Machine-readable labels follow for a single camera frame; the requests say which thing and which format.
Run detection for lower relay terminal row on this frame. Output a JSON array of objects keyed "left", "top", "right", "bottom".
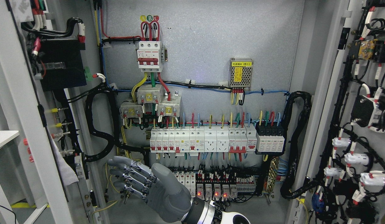
[{"left": 170, "top": 164, "right": 261, "bottom": 202}]

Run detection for white socket breaker row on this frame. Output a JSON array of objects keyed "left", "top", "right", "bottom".
[{"left": 150, "top": 126, "right": 257, "bottom": 156}]

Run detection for grey cabinet door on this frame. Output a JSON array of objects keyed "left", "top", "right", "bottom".
[
  {"left": 281, "top": 0, "right": 385, "bottom": 224},
  {"left": 0, "top": 0, "right": 108, "bottom": 224}
]

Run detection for metal mesh power supply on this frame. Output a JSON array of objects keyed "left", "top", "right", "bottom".
[{"left": 229, "top": 57, "right": 254, "bottom": 91}]

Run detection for white red main breaker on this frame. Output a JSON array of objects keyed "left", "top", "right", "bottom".
[{"left": 137, "top": 41, "right": 165, "bottom": 72}]

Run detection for grey current transformers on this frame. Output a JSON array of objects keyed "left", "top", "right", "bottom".
[{"left": 120, "top": 84, "right": 181, "bottom": 122}]

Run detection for black surge protector block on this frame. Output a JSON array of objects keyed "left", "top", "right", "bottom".
[{"left": 255, "top": 123, "right": 285, "bottom": 156}]

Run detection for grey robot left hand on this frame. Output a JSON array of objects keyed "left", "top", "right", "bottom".
[{"left": 107, "top": 156, "right": 191, "bottom": 223}]

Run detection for white desk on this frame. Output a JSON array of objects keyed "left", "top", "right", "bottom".
[{"left": 0, "top": 130, "right": 19, "bottom": 148}]

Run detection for black left cable loom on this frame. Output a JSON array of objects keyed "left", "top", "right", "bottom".
[{"left": 83, "top": 87, "right": 149, "bottom": 165}]

